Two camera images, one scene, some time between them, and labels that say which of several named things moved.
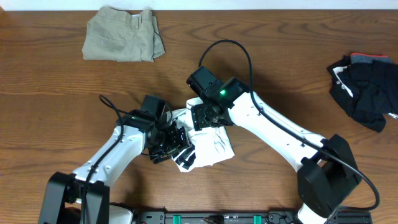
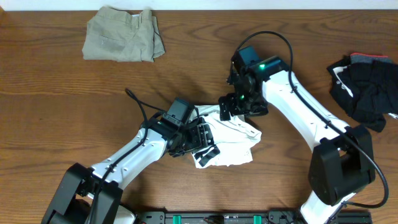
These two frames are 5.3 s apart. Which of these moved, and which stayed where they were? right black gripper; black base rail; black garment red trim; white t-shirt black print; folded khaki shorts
Moved: right black gripper; white t-shirt black print
Stayed: black base rail; folded khaki shorts; black garment red trim
